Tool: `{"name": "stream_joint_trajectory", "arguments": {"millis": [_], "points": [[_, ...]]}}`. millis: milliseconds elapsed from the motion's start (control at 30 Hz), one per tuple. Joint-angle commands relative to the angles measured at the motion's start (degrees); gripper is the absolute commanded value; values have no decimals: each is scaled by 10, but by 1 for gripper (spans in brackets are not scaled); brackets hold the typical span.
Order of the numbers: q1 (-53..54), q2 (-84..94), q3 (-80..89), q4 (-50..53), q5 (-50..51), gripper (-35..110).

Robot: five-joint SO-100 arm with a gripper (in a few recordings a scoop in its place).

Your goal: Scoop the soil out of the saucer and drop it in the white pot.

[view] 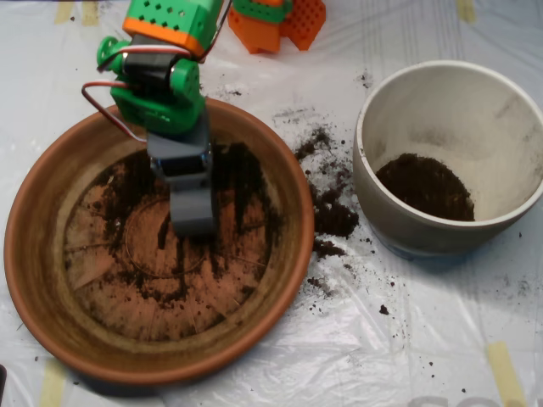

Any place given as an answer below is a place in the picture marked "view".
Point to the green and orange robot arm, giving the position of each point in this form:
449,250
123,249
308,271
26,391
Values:
165,106

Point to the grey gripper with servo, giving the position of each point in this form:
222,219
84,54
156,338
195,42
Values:
183,166

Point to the terracotta clay bowl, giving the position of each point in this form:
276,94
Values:
38,275

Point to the white ceramic pot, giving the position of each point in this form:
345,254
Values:
424,237

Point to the dark brown object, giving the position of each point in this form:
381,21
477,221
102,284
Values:
2,381

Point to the spilled dark soil patch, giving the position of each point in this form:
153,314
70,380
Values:
335,220

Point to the clear plastic cover sheet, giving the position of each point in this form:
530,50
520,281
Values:
424,339

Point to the dark soil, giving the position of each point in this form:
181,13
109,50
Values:
424,191
246,178

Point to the small dark brown crumb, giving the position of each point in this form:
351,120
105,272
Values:
384,309

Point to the beige masking tape strip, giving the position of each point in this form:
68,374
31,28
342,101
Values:
505,373
63,12
466,10
90,15
53,386

